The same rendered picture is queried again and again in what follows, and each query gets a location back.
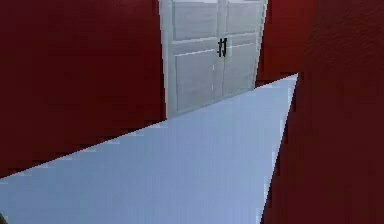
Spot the white panelled room door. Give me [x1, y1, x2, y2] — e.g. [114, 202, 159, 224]
[158, 0, 269, 120]

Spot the black door handle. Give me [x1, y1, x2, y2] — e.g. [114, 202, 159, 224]
[217, 37, 229, 58]

